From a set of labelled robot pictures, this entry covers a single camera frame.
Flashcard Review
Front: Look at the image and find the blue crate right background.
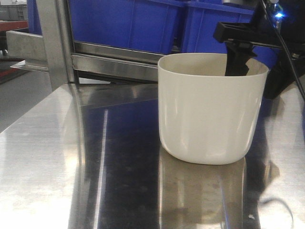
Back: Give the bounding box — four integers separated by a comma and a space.
181, 0, 283, 71

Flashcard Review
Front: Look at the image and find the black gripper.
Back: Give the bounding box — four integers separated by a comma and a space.
213, 0, 305, 99

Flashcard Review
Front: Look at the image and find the white plastic bin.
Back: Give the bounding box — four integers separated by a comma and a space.
158, 53, 269, 165

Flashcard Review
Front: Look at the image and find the blue crate background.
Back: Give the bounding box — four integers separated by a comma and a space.
26, 0, 189, 54
181, 0, 283, 71

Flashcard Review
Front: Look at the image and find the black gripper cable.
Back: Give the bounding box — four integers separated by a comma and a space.
261, 0, 305, 99

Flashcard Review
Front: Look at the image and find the blue crate left background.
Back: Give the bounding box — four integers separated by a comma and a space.
26, 0, 189, 54

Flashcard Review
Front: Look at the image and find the stainless steel shelf rack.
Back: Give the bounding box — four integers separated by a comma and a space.
6, 0, 305, 94

